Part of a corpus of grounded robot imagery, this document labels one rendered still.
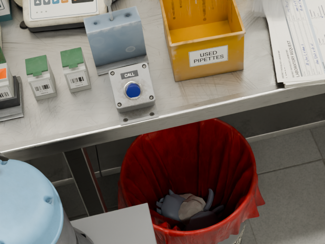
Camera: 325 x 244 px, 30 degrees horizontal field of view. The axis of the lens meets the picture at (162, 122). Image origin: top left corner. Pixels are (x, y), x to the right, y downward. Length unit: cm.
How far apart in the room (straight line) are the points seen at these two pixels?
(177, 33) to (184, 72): 12
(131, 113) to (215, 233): 49
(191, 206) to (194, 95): 66
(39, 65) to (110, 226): 34
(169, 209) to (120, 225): 80
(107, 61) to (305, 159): 107
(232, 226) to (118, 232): 62
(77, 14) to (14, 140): 29
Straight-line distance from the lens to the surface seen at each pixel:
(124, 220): 93
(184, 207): 172
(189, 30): 120
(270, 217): 196
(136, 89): 104
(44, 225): 71
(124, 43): 113
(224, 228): 147
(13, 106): 114
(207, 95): 110
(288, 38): 118
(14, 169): 74
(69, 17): 124
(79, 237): 85
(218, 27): 121
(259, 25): 122
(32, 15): 126
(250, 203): 151
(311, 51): 116
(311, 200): 200
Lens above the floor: 174
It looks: 53 degrees down
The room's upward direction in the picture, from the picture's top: 9 degrees counter-clockwise
